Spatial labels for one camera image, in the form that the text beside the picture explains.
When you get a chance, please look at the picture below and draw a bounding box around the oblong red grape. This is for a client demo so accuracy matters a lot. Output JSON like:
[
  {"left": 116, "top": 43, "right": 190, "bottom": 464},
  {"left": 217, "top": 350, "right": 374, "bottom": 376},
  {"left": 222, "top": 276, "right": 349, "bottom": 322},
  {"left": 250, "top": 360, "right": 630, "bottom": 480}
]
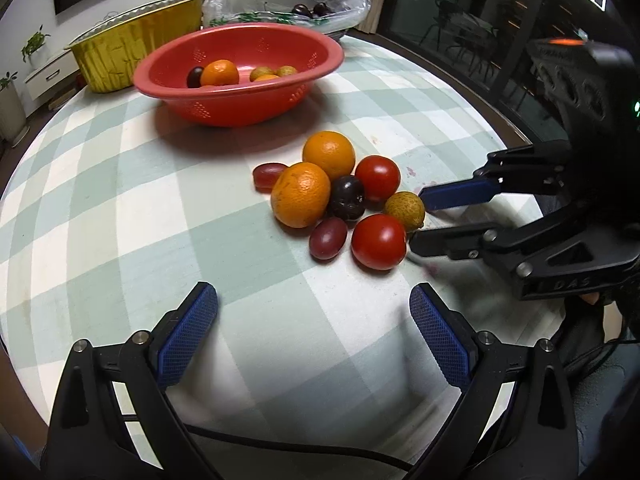
[{"left": 309, "top": 217, "right": 348, "bottom": 261}]

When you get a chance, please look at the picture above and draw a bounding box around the plant in white pot left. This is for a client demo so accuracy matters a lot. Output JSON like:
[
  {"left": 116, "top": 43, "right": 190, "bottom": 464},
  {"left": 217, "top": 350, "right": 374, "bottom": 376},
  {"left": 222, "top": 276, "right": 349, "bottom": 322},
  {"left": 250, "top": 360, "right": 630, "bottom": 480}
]
[{"left": 0, "top": 72, "right": 29, "bottom": 148}]

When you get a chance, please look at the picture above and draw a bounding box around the longan front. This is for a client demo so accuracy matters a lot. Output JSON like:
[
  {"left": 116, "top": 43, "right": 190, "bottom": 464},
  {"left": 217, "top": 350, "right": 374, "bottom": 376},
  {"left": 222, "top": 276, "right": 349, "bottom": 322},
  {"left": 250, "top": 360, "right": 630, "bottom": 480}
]
[{"left": 250, "top": 66, "right": 276, "bottom": 81}]

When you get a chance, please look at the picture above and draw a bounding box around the red grape behind oranges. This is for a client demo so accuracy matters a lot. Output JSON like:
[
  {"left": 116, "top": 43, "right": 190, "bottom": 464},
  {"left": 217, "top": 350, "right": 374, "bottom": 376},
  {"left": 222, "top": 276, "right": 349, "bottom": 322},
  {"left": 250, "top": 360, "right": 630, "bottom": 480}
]
[{"left": 252, "top": 162, "right": 288, "bottom": 193}]

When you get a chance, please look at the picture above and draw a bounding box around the gold foil basin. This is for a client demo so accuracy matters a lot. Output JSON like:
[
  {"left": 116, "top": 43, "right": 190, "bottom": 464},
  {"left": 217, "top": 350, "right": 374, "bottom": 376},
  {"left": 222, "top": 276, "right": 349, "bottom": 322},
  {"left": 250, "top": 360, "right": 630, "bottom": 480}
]
[{"left": 66, "top": 0, "right": 204, "bottom": 93}]

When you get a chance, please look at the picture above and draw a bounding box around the pile of dark cherries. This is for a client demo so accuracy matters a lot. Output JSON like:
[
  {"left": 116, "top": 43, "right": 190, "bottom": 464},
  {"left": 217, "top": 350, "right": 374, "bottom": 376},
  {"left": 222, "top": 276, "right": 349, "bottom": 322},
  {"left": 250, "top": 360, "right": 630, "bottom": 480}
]
[{"left": 291, "top": 1, "right": 333, "bottom": 18}]

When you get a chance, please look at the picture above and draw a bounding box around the orange top of pile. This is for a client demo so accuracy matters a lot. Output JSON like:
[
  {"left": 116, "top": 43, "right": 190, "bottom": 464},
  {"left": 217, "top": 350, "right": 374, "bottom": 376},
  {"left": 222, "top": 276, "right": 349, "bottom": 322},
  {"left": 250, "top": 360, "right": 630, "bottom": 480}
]
[{"left": 303, "top": 130, "right": 356, "bottom": 180}]

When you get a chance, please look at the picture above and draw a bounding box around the red plastic colander bowl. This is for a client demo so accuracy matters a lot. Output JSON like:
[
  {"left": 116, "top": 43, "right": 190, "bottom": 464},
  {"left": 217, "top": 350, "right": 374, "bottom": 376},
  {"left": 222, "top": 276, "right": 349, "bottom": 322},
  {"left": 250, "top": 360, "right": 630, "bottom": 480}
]
[{"left": 134, "top": 23, "right": 344, "bottom": 128}]

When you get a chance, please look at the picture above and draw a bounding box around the white tv cabinet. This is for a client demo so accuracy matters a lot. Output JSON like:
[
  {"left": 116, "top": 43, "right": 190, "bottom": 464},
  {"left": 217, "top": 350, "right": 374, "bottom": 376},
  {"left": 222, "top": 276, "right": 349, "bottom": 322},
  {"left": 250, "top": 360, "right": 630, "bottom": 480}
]
[{"left": 24, "top": 50, "right": 79, "bottom": 103}]

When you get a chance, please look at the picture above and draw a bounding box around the dark plum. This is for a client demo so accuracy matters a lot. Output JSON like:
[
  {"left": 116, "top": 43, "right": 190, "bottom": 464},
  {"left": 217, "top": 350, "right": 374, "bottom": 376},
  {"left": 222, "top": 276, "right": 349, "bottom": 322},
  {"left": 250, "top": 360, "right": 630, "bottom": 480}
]
[
  {"left": 186, "top": 66, "right": 204, "bottom": 88},
  {"left": 328, "top": 174, "right": 366, "bottom": 222}
]

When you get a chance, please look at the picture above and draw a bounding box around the black cable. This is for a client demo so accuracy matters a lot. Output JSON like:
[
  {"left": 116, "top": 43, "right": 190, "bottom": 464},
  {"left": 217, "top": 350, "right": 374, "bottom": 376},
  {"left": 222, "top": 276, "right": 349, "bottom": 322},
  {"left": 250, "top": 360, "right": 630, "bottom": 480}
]
[{"left": 184, "top": 421, "right": 417, "bottom": 476}]

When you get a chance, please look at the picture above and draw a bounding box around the small plant on cabinet left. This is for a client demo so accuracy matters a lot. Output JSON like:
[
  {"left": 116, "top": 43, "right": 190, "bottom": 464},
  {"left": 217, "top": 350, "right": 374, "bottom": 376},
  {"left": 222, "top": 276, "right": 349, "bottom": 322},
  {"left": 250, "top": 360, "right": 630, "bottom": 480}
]
[{"left": 21, "top": 27, "right": 50, "bottom": 70}]

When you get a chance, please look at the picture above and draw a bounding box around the red tomato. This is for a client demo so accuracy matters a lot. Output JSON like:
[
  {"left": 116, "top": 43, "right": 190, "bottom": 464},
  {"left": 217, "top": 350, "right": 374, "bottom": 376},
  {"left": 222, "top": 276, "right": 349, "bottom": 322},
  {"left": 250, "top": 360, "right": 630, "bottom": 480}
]
[
  {"left": 355, "top": 155, "right": 401, "bottom": 203},
  {"left": 350, "top": 214, "right": 407, "bottom": 271}
]

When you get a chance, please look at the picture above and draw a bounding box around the person's right hand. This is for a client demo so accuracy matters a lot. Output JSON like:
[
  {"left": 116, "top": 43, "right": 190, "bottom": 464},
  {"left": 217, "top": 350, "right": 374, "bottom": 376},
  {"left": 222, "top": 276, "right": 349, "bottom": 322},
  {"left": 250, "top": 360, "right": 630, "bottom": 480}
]
[{"left": 582, "top": 292, "right": 600, "bottom": 304}]

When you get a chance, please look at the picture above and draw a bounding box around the mandarin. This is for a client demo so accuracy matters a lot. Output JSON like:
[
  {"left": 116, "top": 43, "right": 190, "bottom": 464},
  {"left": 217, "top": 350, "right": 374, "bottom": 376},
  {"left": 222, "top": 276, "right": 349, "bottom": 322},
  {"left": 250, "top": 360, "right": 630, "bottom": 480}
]
[
  {"left": 270, "top": 162, "right": 331, "bottom": 229},
  {"left": 254, "top": 74, "right": 279, "bottom": 82}
]

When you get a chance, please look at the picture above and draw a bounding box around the longan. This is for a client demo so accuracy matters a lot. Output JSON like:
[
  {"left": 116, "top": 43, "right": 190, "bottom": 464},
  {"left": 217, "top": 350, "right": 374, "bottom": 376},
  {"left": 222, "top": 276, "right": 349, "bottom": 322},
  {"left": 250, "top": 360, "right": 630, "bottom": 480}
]
[
  {"left": 250, "top": 66, "right": 276, "bottom": 81},
  {"left": 276, "top": 65, "right": 298, "bottom": 77},
  {"left": 383, "top": 191, "right": 425, "bottom": 233}
]

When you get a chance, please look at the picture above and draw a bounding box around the large orange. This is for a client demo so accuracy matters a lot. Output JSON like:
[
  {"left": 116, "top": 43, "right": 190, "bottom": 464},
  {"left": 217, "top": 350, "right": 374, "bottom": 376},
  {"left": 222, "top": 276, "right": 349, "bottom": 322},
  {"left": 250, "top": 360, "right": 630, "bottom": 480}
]
[{"left": 200, "top": 60, "right": 240, "bottom": 86}]

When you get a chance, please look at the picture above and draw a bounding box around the green checkered tablecloth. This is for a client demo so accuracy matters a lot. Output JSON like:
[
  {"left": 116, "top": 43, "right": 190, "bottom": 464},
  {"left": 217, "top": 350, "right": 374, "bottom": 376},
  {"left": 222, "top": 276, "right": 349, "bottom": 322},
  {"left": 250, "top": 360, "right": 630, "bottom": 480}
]
[{"left": 1, "top": 38, "right": 562, "bottom": 460}]

